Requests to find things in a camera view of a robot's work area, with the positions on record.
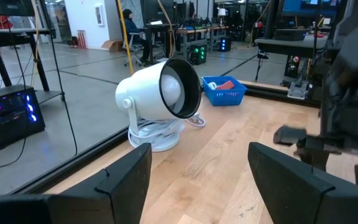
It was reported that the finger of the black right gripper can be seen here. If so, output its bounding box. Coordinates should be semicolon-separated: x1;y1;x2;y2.
273;125;307;146
294;149;331;172

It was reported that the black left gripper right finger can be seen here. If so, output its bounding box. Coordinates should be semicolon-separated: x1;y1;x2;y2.
247;141;358;224

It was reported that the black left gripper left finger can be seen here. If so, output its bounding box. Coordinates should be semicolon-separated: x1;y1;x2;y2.
0;142;153;224

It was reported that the pink-red charger cube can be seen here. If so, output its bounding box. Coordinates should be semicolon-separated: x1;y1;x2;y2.
216;80;235;91

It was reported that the white office chair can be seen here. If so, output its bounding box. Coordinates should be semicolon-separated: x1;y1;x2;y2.
122;32;147;68

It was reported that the black office desk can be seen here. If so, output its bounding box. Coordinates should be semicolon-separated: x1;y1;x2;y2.
143;20;177;65

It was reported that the black computer tower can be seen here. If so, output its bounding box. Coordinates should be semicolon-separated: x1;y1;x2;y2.
284;54;303;78

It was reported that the blue plastic basket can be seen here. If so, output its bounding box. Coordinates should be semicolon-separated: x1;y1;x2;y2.
201;75;247;107

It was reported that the computer tower with pink lights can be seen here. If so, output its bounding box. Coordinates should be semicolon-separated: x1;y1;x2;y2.
0;84;47;151

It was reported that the computer tower with blue lights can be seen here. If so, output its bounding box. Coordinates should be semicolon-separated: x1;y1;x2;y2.
219;36;232;53

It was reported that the computer tower with green lights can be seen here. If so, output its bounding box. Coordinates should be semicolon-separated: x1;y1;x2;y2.
188;44;208;65

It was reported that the large monitor with blue screen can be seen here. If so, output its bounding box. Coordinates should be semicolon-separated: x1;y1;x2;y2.
281;0;338;18

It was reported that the white spot lamp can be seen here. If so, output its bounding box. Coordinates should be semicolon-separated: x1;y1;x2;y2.
115;57;203;152

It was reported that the small white desk lamp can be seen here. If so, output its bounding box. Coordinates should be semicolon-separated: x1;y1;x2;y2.
218;7;227;27

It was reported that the wooden top workbench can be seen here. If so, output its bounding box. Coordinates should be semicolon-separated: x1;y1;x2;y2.
175;25;229;60

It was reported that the brown cardboard box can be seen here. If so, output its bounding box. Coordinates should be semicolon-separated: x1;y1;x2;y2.
101;39;124;53

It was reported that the red white striped panel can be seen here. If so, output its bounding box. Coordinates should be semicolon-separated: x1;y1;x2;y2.
76;29;87;50

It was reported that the person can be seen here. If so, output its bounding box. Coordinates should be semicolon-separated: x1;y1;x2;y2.
121;8;151;65

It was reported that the black side table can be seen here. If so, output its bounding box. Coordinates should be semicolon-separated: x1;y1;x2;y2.
0;27;65;103

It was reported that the red object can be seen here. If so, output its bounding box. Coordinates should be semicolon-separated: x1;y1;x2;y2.
0;15;14;30

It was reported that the dark black monitor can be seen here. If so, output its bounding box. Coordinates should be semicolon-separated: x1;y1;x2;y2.
0;0;36;17

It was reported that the silver metal bracket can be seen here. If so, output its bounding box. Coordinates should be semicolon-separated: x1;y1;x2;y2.
287;81;309;100

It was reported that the black table frame rail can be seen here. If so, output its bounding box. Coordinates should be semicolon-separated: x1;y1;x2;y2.
9;82;323;195

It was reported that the white lamp power cable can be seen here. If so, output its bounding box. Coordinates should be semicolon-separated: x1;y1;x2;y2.
127;112;206;149

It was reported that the thick yellow hanging cable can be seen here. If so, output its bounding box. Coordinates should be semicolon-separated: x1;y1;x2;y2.
116;0;135;75

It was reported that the thin yellow hanging cable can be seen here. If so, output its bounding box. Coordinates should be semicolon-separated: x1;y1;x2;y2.
29;0;40;88

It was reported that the white framed wall picture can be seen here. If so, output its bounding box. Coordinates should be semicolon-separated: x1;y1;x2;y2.
94;4;104;27

